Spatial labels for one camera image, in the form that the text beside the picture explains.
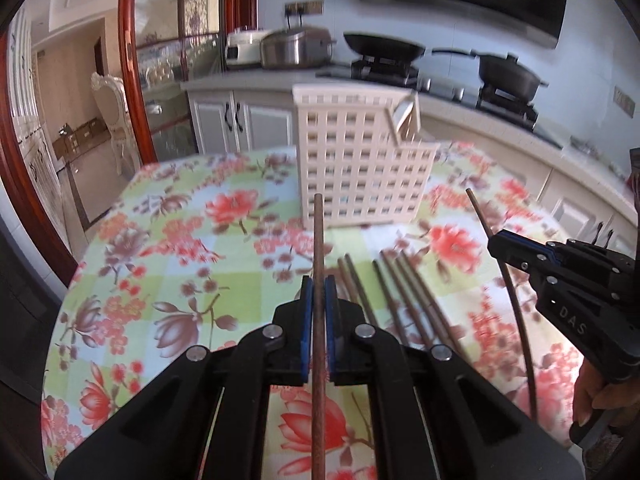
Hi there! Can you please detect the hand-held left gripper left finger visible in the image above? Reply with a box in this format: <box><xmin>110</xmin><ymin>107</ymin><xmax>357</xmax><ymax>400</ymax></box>
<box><xmin>52</xmin><ymin>275</ymin><xmax>316</xmax><ymax>480</ymax></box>

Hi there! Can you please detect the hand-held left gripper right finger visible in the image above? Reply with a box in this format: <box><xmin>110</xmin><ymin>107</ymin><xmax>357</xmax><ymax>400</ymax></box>
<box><xmin>325</xmin><ymin>275</ymin><xmax>588</xmax><ymax>480</ymax></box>

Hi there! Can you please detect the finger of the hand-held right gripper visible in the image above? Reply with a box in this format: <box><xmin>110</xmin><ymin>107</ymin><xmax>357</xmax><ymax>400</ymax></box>
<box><xmin>499</xmin><ymin>230</ymin><xmax>572</xmax><ymax>262</ymax></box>
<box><xmin>487</xmin><ymin>234</ymin><xmax>557</xmax><ymax>287</ymax></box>

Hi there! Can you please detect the white lattice utensil holder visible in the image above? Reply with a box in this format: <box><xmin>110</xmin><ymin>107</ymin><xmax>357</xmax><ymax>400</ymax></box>
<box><xmin>292</xmin><ymin>83</ymin><xmax>441</xmax><ymax>228</ymax></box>

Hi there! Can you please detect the person's right hand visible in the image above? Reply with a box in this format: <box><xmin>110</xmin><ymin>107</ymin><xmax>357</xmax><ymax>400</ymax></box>
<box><xmin>572</xmin><ymin>355</ymin><xmax>640</xmax><ymax>428</ymax></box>

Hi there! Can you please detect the black gas stove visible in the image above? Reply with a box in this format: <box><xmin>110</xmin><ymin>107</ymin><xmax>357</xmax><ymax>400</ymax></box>
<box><xmin>320</xmin><ymin>57</ymin><xmax>563</xmax><ymax>149</ymax></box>

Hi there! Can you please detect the floral tablecloth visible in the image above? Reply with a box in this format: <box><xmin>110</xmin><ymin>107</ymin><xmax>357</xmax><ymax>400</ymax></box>
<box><xmin>40</xmin><ymin>142</ymin><xmax>590</xmax><ymax>480</ymax></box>

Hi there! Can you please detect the black lidded pot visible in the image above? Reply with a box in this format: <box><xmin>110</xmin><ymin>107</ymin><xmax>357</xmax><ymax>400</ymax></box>
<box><xmin>475</xmin><ymin>52</ymin><xmax>550</xmax><ymax>102</ymax></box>

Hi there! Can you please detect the black wok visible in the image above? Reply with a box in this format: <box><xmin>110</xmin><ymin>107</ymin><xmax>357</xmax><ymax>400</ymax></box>
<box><xmin>343</xmin><ymin>32</ymin><xmax>478</xmax><ymax>62</ymax></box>

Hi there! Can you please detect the silver pressure cooker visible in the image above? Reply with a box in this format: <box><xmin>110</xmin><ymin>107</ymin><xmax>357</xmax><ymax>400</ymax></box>
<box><xmin>260</xmin><ymin>26</ymin><xmax>337</xmax><ymax>70</ymax></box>

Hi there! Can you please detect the glass sliding door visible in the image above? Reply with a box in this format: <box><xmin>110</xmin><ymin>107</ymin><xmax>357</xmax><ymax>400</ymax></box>
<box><xmin>118</xmin><ymin>0</ymin><xmax>258</xmax><ymax>165</ymax></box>

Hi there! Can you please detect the white rice cooker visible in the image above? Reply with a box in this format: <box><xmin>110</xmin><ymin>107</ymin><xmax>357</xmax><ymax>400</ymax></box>
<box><xmin>225</xmin><ymin>27</ymin><xmax>273</xmax><ymax>70</ymax></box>

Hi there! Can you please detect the white ornate chair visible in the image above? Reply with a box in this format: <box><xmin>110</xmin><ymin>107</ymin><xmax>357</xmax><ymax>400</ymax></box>
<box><xmin>90</xmin><ymin>72</ymin><xmax>143</xmax><ymax>173</ymax></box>

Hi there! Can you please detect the white panelled wardrobe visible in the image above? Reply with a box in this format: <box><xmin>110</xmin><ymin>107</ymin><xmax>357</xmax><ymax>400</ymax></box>
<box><xmin>7</xmin><ymin>10</ymin><xmax>67</xmax><ymax>251</ymax></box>

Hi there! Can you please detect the red wooden door frame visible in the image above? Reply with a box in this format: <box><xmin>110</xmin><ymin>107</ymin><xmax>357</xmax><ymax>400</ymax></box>
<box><xmin>0</xmin><ymin>25</ymin><xmax>77</xmax><ymax>292</ymax></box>

